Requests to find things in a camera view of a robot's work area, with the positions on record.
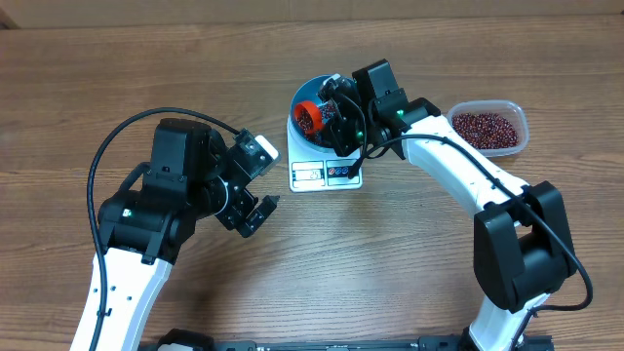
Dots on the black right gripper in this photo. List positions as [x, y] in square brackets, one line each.
[342, 147]

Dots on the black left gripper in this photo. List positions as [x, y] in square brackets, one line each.
[253, 224]

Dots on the red measuring scoop blue handle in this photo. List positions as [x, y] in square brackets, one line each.
[308, 116]

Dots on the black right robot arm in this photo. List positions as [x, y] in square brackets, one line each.
[523, 251]

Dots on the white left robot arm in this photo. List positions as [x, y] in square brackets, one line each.
[192, 174]

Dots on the red beans in bowl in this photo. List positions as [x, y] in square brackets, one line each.
[328, 112]

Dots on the blue metal bowl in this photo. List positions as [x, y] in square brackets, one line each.
[310, 91]

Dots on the white digital kitchen scale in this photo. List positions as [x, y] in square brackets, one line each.
[314, 168]

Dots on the clear plastic container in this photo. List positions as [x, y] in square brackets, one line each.
[505, 108]

